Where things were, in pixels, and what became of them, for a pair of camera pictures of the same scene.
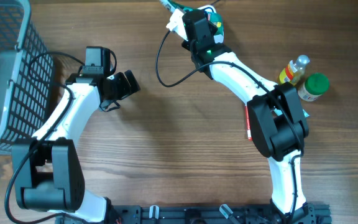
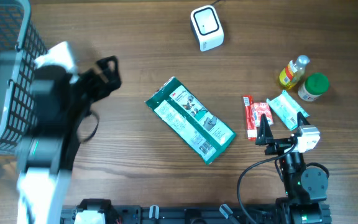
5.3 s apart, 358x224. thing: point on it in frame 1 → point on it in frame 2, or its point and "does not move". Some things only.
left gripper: [130, 81] → [93, 78]
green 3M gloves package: [214, 17] → [196, 124]
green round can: [314, 86] does not move
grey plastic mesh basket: [17, 76] does not move
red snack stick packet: [249, 132] does not move
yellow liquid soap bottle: [294, 70] does not move
